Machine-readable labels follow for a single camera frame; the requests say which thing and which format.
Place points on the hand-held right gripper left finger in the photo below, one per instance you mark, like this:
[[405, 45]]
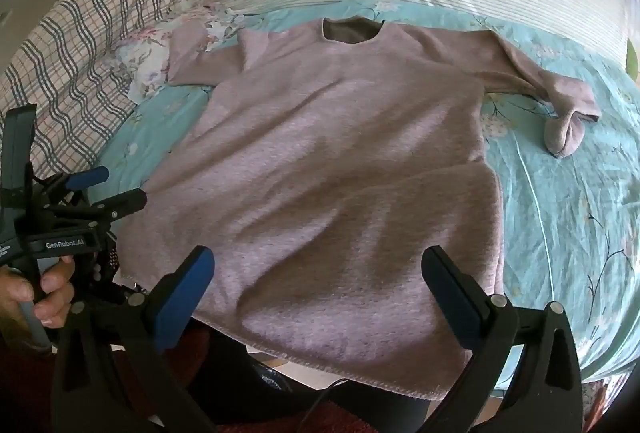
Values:
[[184, 300]]

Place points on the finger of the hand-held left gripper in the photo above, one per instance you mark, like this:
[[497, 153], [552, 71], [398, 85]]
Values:
[[89, 178], [122, 204]]

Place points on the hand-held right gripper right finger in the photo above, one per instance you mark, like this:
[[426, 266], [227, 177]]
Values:
[[456, 305]]

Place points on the pink knit sweater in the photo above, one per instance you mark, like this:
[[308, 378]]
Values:
[[325, 163]]

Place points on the person's left hand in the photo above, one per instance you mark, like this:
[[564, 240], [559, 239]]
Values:
[[54, 295]]

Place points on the plaid checked blanket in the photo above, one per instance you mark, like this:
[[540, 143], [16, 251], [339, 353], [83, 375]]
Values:
[[75, 53]]

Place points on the white floral cloth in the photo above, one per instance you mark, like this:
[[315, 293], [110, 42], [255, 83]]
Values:
[[145, 58]]

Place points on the teal floral bed sheet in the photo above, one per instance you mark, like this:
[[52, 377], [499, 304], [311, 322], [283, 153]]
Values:
[[560, 223]]

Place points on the red rug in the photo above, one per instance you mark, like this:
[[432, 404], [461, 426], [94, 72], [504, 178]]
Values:
[[345, 420]]

